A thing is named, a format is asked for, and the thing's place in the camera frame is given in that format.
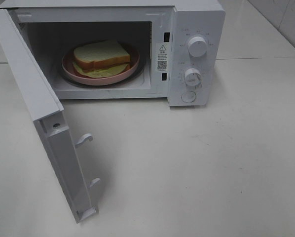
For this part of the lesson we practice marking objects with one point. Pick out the toast sandwich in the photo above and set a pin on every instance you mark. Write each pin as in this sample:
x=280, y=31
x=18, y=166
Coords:
x=101, y=59

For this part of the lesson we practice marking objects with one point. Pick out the pink plate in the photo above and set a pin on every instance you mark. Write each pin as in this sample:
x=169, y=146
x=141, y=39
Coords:
x=72, y=74

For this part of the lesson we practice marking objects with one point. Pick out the white microwave door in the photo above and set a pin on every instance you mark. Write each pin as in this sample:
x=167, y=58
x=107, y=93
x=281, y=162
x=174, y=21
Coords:
x=47, y=114

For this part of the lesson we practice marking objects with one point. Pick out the glass microwave turntable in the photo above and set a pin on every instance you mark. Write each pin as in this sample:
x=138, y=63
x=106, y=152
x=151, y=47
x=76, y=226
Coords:
x=135, y=80

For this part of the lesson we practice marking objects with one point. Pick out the round door release button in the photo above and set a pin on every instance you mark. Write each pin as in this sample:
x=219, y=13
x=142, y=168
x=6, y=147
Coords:
x=188, y=96

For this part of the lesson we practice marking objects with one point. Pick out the white lower microwave knob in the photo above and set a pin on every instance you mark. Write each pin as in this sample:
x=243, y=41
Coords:
x=192, y=77

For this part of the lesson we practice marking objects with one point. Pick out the white microwave knob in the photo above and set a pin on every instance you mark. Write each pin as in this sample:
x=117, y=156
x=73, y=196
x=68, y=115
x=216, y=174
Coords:
x=192, y=77
x=197, y=46

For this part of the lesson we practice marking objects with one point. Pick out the white microwave oven body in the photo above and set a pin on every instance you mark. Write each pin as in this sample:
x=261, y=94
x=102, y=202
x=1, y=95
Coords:
x=159, y=29

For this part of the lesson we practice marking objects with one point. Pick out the white upper microwave knob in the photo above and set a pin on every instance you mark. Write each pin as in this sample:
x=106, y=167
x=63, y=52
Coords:
x=197, y=46

